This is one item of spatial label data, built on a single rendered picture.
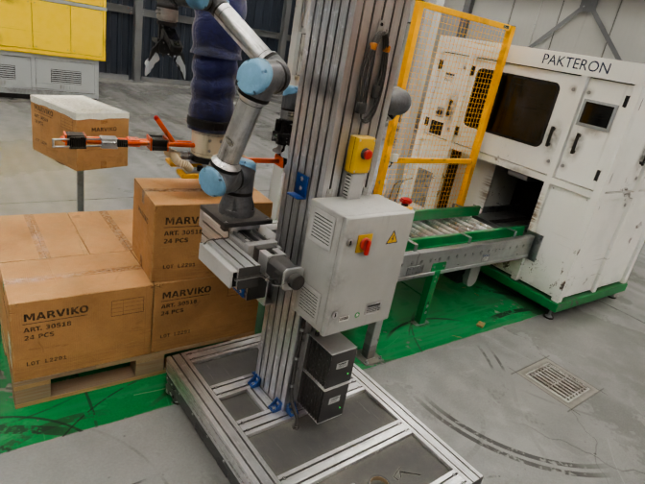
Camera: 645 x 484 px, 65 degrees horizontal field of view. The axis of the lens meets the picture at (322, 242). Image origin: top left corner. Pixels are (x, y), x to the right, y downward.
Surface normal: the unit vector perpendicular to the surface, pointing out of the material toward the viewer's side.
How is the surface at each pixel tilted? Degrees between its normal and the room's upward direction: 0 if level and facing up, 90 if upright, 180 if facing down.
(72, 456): 0
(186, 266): 90
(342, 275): 90
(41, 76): 90
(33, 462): 0
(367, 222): 90
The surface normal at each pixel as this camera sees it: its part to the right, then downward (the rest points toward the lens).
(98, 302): 0.57, 0.40
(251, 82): -0.38, 0.17
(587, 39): -0.78, 0.11
